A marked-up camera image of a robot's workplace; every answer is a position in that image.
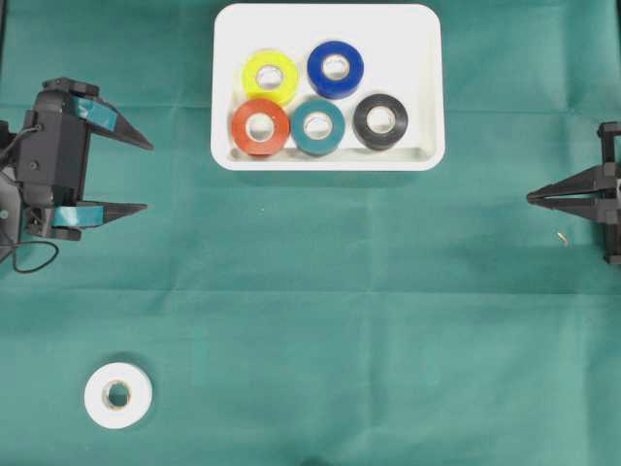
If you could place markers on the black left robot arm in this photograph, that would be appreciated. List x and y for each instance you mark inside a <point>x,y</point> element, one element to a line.
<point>12,207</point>

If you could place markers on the small metal bit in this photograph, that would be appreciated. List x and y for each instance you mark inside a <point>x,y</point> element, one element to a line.
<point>564,239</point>

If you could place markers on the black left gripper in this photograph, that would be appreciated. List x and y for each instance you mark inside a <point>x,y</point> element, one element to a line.
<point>51,161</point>

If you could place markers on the white plastic case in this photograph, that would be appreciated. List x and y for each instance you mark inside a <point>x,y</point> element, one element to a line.
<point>401,48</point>

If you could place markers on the red tape roll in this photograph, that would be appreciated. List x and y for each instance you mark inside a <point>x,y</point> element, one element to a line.
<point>260,127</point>

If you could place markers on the blue tape roll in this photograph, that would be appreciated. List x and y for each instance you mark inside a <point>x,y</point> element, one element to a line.
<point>335,69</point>

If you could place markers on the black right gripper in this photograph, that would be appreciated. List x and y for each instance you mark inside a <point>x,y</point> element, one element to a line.
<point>591,181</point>

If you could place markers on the teal tape roll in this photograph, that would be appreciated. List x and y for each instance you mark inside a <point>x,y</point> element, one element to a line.
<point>317,127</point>

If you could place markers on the black tape roll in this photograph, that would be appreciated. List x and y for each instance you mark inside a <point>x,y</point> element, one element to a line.
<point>380,121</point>

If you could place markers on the green table cloth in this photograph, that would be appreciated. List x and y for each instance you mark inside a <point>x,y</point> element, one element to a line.
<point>323,318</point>

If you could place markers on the yellow tape roll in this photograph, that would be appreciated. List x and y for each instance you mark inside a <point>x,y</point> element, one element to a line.
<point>272,75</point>

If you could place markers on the white tape roll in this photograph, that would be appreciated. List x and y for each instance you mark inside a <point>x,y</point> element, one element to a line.
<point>118,395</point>

